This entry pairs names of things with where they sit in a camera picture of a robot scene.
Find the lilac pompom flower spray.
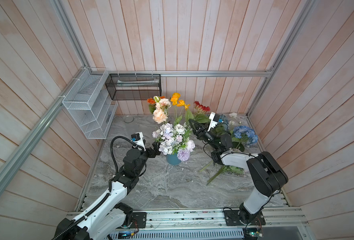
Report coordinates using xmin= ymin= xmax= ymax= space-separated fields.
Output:
xmin=152 ymin=123 xmax=195 ymax=163

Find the red gerbera stem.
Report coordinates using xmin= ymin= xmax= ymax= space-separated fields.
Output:
xmin=184 ymin=101 xmax=210 ymax=124

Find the teal ceramic vase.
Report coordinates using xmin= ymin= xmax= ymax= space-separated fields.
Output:
xmin=166 ymin=154 xmax=181 ymax=166

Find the dusty blue rose bunch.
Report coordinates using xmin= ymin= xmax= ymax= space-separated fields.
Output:
xmin=213 ymin=114 xmax=230 ymax=137

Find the yellow poppy spray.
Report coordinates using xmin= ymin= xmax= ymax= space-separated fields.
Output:
xmin=171 ymin=93 xmax=190 ymax=126

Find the pale pink hydrangea stem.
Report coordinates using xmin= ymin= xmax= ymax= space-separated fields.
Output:
xmin=206 ymin=165 xmax=245 ymax=186

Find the orange gerbera stem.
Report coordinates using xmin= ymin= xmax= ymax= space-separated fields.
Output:
xmin=147 ymin=96 xmax=170 ymax=115

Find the peach rose spray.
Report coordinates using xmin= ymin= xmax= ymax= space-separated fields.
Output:
xmin=153 ymin=96 xmax=172 ymax=124

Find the clear glass vase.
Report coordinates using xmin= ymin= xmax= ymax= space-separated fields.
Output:
xmin=124 ymin=116 xmax=135 ymax=124

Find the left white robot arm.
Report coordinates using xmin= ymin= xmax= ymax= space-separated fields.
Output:
xmin=54 ymin=119 xmax=195 ymax=240

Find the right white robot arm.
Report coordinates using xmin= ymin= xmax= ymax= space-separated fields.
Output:
xmin=193 ymin=128 xmax=288 ymax=216

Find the blue hydrangea stem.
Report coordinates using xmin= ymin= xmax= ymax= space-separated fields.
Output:
xmin=231 ymin=126 xmax=258 ymax=152

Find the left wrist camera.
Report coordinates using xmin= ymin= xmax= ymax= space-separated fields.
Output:
xmin=131 ymin=132 xmax=146 ymax=152

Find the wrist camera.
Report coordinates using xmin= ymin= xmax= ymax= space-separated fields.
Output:
xmin=131 ymin=132 xmax=146 ymax=152
xmin=208 ymin=112 xmax=220 ymax=131

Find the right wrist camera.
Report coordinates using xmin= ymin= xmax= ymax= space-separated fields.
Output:
xmin=208 ymin=112 xmax=220 ymax=131

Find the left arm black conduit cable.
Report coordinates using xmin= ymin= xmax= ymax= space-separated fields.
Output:
xmin=50 ymin=135 xmax=139 ymax=240

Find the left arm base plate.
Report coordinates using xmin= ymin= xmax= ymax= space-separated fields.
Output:
xmin=119 ymin=212 xmax=147 ymax=229

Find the black mesh wall basket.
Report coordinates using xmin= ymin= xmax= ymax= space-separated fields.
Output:
xmin=105 ymin=73 xmax=162 ymax=101

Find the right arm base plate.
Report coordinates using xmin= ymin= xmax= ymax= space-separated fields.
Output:
xmin=222 ymin=207 xmax=266 ymax=226

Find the white wire shelf rack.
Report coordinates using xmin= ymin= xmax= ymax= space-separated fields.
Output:
xmin=63 ymin=68 xmax=117 ymax=140

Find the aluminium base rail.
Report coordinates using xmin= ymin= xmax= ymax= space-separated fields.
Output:
xmin=107 ymin=207 xmax=315 ymax=240

